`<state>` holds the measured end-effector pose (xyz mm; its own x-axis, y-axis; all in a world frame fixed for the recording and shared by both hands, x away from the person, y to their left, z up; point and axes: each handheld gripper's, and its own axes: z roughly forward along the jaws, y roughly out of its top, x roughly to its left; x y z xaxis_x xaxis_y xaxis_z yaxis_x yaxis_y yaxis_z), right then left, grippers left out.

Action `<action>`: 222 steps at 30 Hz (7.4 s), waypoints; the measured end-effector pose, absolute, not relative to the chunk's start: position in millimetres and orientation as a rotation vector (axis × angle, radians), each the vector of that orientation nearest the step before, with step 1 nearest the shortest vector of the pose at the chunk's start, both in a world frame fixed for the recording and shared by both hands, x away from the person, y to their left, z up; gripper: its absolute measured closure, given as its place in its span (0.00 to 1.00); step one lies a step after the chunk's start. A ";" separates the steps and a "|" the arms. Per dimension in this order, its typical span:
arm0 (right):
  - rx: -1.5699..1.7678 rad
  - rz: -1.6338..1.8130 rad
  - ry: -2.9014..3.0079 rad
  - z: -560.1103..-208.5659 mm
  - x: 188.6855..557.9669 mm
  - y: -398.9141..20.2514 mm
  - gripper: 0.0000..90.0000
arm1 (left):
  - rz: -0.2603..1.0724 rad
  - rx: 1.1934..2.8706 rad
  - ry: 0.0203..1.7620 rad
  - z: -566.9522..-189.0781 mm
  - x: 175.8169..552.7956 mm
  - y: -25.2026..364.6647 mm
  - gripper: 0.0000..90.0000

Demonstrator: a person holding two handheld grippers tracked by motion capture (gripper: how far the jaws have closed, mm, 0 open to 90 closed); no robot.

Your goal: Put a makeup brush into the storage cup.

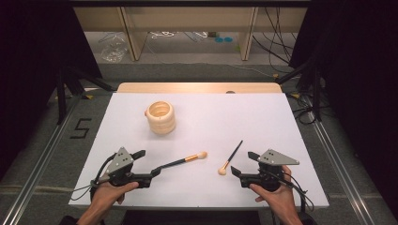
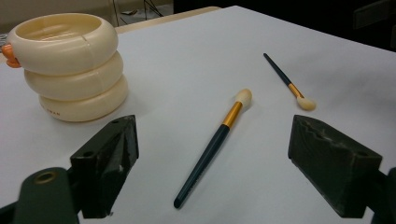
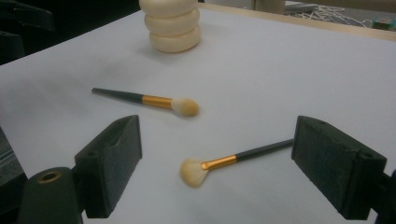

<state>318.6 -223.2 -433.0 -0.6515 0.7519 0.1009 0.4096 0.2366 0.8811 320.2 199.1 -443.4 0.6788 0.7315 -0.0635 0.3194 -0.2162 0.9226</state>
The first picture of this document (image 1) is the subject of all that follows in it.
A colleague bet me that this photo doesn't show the small thin makeup brush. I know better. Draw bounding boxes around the small thin makeup brush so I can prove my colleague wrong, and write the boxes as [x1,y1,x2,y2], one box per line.
[218,140,244,176]

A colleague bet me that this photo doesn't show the black metal stand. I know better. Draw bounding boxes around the black metal stand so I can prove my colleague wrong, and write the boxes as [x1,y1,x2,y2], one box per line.
[274,57,324,123]
[55,65,115,126]

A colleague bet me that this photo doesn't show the ringed wooden brush holder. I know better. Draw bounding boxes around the ringed wooden brush holder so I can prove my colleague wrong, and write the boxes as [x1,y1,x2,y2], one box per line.
[144,100,176,136]

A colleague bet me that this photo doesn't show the white cord on floor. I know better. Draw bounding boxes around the white cord on floor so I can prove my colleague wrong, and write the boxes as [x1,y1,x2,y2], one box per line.
[149,30,176,40]

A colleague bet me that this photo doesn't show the person's right hand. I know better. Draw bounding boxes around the person's right hand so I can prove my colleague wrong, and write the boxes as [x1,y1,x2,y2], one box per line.
[249,165,300,218]

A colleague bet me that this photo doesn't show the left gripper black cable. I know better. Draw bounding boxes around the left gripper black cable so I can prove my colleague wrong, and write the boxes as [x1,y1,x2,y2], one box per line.
[70,153,117,202]

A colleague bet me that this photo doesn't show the clear plastic bag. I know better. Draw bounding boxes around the clear plastic bag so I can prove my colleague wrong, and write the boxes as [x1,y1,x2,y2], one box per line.
[99,33,130,64]

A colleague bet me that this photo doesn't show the white table cover board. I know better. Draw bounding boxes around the white table cover board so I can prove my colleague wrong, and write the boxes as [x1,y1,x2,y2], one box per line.
[68,92,330,210]

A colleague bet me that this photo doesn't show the aluminium floor rail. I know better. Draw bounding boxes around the aluminium floor rail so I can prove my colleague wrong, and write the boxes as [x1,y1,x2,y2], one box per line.
[0,95,82,225]
[307,117,374,225]

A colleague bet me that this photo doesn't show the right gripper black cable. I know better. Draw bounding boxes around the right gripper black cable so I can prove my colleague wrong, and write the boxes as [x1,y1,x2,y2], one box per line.
[263,170,315,214]

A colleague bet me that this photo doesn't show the black curtain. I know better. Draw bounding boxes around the black curtain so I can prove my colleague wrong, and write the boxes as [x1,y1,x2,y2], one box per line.
[0,0,103,182]
[288,0,398,219]

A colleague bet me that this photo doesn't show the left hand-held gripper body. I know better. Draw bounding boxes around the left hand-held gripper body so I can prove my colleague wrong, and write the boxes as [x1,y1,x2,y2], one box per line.
[99,146,153,189]

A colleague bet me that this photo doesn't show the bundle of black hanging cables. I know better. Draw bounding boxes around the bundle of black hanging cables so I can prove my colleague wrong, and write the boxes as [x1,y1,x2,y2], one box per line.
[252,7,299,68]

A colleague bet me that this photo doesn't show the black cables on floor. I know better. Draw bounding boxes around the black cables on floor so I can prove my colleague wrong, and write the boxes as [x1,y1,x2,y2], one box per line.
[286,92,332,126]

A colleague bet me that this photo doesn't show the person's left hand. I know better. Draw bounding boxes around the person's left hand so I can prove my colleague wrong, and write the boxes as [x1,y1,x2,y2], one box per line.
[90,181,140,210]

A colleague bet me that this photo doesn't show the large black-handled makeup brush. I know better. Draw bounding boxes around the large black-handled makeup brush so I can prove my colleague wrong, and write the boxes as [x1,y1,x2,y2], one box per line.
[161,151,208,172]

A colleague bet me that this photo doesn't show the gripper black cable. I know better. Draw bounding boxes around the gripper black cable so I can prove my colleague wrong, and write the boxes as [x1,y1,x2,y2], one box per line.
[263,170,315,214]
[70,153,117,202]

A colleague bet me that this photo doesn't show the light wooden shelf unit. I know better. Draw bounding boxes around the light wooden shelf unit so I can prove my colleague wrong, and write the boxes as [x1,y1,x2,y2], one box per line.
[73,7,308,62]

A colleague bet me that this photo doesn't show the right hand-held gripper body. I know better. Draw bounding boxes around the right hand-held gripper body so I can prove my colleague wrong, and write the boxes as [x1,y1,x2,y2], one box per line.
[239,148,300,192]

